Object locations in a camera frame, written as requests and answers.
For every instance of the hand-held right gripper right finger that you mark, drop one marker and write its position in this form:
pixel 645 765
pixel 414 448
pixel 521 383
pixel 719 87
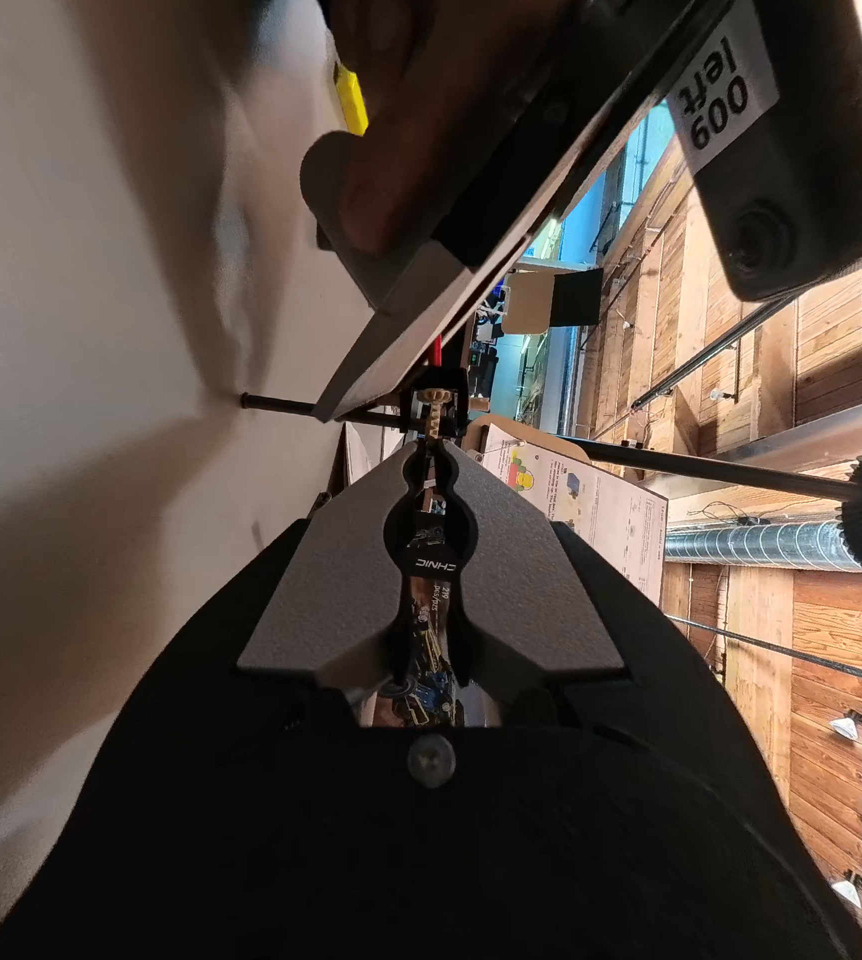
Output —
pixel 536 600

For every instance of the tan and black board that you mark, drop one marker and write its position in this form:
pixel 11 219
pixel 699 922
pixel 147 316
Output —
pixel 573 300

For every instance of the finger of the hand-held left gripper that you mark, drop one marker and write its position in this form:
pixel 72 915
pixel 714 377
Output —
pixel 416 337

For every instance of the person's left hand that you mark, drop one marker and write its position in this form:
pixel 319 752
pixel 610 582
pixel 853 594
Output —
pixel 386 217

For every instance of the small ceiling light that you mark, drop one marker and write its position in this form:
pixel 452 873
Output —
pixel 717 394

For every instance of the yellow lego piece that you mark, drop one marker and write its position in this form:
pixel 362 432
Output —
pixel 351 101

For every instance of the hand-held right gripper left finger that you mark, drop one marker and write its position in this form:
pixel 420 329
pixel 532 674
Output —
pixel 326 592

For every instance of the black lego frame with red axle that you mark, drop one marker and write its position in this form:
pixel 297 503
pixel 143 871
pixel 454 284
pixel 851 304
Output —
pixel 461 390

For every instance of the printed instruction sheet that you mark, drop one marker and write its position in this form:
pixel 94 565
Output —
pixel 588 510

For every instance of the silver ventilation duct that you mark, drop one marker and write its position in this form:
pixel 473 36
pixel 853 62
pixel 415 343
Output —
pixel 761 541

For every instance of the open instruction booklet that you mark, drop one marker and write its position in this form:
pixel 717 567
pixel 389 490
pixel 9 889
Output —
pixel 367 457

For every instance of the white ceiling spot lamp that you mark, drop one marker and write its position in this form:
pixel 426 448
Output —
pixel 847 726
pixel 847 891

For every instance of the black ceiling rail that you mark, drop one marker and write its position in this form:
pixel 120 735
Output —
pixel 701 361

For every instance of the grey corrugated pipe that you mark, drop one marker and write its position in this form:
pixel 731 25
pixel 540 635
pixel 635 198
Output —
pixel 570 375

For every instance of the dark grey lego axle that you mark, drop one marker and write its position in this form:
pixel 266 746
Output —
pixel 288 406

